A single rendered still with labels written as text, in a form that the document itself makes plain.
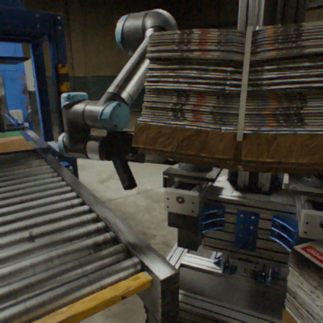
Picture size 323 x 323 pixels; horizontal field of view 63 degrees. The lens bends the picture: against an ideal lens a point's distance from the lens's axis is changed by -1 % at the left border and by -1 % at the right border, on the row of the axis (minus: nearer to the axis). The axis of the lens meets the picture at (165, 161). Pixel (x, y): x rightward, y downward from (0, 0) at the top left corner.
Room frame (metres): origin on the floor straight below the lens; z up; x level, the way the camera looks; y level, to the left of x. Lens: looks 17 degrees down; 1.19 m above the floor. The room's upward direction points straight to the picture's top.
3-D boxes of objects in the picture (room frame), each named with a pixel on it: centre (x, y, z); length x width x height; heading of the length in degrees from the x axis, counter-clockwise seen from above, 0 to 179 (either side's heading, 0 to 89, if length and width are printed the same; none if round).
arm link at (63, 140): (0.79, 0.26, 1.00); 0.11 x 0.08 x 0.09; 70
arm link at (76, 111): (0.78, 0.25, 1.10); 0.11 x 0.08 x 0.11; 56
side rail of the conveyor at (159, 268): (1.01, 0.37, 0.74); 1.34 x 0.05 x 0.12; 35
